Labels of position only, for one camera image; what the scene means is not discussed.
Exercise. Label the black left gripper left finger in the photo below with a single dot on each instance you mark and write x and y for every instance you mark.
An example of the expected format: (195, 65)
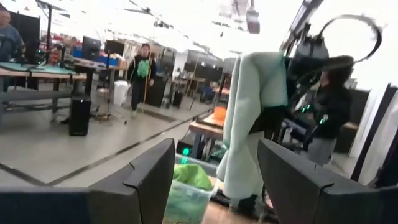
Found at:
(143, 186)

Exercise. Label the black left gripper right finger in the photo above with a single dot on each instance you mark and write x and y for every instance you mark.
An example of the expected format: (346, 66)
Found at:
(295, 193)

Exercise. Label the green microfiber towel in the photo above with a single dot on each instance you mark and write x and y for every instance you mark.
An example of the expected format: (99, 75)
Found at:
(186, 205)
(192, 175)
(245, 124)

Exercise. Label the clear plastic bin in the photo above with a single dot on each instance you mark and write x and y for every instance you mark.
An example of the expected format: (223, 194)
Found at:
(205, 163)

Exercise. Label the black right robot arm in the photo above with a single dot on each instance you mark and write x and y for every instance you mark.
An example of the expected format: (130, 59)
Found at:
(332, 105)

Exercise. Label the black box with green light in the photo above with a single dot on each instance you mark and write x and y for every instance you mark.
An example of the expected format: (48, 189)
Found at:
(186, 146)

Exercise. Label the small wooden table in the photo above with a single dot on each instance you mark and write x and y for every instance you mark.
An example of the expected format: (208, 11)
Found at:
(205, 129)

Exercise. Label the black computer tower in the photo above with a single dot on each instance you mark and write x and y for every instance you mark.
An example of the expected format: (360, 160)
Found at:
(80, 115)

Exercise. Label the white trash bin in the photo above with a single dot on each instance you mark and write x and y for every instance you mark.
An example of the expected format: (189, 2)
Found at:
(121, 93)

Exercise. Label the person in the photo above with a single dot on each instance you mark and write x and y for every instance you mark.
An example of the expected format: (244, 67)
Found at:
(140, 90)
(11, 40)

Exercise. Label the black monitor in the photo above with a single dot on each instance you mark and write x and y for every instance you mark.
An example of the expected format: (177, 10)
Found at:
(114, 47)
(91, 48)

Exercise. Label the wooden work table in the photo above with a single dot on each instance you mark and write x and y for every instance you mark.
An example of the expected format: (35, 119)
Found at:
(46, 76)

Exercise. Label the black stand pole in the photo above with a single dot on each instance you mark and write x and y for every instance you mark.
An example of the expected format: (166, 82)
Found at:
(48, 31)

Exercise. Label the hanging dark camera box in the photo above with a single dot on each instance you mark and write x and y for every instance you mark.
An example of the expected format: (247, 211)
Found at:
(252, 21)

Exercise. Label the white panel with black frame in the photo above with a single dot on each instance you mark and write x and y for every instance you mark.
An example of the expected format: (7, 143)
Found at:
(382, 140)

